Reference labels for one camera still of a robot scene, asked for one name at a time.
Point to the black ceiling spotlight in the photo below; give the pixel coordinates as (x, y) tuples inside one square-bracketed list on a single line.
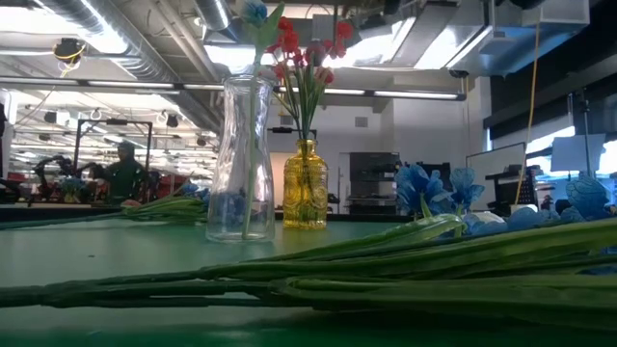
[(172, 120)]

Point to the wide silver ventilation duct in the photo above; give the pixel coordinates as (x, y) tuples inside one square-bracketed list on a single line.
[(144, 58)]

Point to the black shelf cart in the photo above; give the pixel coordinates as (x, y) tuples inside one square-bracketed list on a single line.
[(511, 188)]

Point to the black security camera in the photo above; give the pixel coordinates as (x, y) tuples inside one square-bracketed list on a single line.
[(459, 73)]

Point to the blue flower pale green stem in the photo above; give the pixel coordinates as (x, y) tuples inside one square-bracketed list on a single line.
[(251, 144)]

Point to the white partition panel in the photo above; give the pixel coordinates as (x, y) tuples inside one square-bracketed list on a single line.
[(496, 164)]

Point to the black background robot arm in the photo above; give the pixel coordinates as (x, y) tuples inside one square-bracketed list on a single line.
[(62, 166)]

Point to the black equipment cabinet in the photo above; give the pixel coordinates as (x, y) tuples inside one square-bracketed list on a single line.
[(373, 168)]

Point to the grey wall vent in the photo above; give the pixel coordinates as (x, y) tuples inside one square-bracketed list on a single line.
[(361, 122)]

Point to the white rectangular screen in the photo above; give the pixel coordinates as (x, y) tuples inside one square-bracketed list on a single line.
[(578, 152)]

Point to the white ceiling air duct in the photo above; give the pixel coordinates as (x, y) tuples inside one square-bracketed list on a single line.
[(544, 48)]

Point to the person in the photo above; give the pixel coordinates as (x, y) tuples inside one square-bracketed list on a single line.
[(124, 173)]

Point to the clear glass vase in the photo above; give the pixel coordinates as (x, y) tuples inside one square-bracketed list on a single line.
[(231, 144)]

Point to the red equipment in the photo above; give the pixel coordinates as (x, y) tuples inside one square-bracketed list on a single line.
[(166, 183)]

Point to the small red flower sprig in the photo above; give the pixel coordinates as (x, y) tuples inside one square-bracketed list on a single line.
[(344, 30)]

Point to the long ceiling light bar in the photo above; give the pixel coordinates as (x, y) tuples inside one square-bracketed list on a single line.
[(410, 94)]

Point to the yellow glass vase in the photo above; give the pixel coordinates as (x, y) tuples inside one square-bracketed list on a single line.
[(305, 193)]

